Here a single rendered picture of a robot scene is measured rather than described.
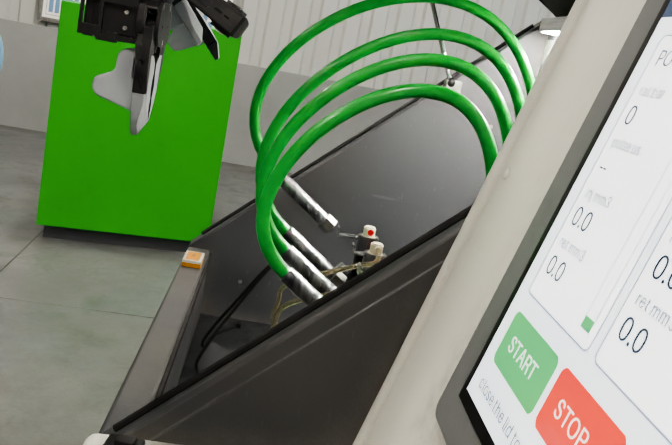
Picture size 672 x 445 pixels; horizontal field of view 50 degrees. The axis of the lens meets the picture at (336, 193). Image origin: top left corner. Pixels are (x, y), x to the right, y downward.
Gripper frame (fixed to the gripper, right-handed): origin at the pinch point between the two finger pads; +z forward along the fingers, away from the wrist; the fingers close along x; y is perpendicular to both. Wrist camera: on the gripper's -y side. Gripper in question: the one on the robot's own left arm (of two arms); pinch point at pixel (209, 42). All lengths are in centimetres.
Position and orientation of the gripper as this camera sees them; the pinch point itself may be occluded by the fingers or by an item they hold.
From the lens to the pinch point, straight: 97.5
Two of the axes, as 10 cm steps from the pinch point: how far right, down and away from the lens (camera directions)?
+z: 5.1, 8.5, -1.0
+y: -8.5, 5.2, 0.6
